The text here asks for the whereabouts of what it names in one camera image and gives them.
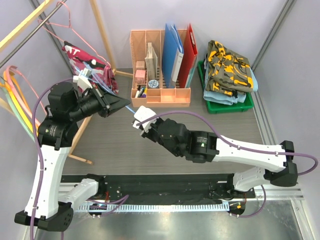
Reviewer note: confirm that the red patterned trousers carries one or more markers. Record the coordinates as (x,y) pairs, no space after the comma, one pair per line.
(79,59)

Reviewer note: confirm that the pink wire hanger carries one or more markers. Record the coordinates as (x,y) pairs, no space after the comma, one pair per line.
(69,26)

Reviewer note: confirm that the pink cube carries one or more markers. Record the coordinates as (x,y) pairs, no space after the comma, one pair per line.
(140,76)

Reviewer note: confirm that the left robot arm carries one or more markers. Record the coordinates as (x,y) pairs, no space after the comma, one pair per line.
(53,139)

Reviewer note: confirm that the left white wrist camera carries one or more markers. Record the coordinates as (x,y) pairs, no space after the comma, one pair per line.
(82,79)

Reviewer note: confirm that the aluminium frame post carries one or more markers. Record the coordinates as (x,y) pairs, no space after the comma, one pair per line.
(280,19)

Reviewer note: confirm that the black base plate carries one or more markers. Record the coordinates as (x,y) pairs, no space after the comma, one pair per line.
(171,189)

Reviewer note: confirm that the pens in organizer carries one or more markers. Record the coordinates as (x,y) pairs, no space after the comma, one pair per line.
(141,92)

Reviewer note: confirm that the yellow hanger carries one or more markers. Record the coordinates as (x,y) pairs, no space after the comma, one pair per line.
(9,81)

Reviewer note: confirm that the metal rack rail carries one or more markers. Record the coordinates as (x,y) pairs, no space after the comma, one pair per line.
(31,34)

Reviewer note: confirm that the wooden block book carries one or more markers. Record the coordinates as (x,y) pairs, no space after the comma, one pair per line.
(151,62)

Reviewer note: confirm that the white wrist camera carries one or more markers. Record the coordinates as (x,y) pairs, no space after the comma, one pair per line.
(143,113)
(82,79)

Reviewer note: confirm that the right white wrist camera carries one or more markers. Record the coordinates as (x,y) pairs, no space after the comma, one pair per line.
(143,113)

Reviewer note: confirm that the tan cube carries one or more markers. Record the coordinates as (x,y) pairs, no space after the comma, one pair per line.
(140,65)

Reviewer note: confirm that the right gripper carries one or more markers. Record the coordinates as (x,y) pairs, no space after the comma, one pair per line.
(147,134)

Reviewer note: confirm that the red folder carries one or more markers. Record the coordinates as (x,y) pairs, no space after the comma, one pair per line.
(189,59)

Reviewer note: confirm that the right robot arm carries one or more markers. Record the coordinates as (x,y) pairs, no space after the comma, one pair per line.
(270,165)

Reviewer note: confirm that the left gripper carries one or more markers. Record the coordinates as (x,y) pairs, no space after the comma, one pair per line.
(108,104)

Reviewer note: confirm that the green plastic tray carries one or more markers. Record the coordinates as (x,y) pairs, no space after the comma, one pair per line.
(217,108)

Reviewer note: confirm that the round blue patterned tin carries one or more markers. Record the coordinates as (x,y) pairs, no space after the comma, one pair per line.
(153,84)

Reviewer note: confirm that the peach desk organizer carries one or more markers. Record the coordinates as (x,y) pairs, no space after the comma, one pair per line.
(161,97)

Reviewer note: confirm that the olive yellow patterned trousers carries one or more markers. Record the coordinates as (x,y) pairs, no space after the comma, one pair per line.
(228,72)

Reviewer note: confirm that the blue folder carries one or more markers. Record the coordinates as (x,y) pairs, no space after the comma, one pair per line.
(172,55)

